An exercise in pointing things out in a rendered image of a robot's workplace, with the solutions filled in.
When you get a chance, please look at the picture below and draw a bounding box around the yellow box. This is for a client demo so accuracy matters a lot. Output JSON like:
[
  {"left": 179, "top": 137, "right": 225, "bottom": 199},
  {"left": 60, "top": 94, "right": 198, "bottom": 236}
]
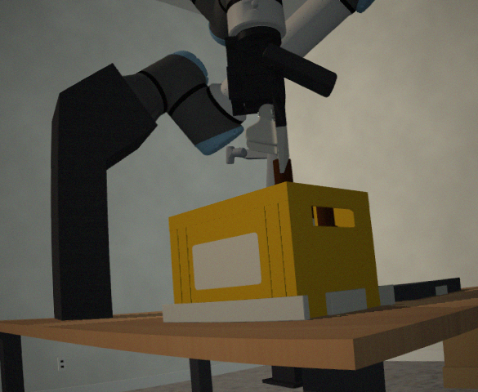
[{"left": 169, "top": 181, "right": 381, "bottom": 318}]

